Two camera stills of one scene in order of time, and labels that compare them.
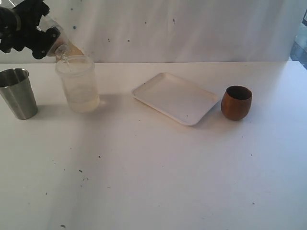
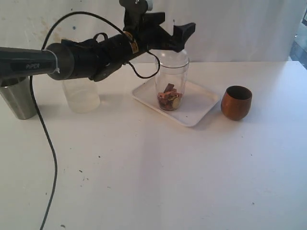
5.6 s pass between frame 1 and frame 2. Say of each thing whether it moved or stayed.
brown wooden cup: stayed
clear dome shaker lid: moved
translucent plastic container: stayed
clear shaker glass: moved
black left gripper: moved
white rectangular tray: stayed
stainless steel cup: stayed
